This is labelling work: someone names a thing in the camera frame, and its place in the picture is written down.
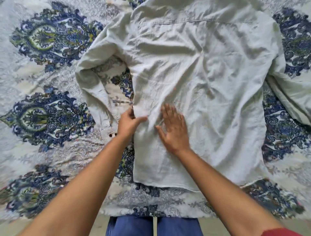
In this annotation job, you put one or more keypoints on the person's left hand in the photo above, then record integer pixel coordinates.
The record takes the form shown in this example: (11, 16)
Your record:
(127, 126)

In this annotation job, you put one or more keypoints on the blue jeans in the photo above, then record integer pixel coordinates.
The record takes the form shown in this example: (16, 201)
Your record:
(131, 228)

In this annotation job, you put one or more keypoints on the person's right forearm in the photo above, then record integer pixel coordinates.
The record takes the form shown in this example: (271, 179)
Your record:
(230, 199)

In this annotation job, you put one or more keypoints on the person's right hand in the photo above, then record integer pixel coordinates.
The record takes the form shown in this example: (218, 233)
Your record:
(175, 133)

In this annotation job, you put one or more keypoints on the white long-sleeved shirt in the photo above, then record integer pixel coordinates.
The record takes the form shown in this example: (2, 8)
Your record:
(206, 85)

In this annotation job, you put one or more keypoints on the bed with blue patterned sheet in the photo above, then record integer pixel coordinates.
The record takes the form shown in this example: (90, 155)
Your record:
(36, 73)

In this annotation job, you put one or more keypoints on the person's left forearm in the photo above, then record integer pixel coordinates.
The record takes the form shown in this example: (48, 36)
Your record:
(80, 194)

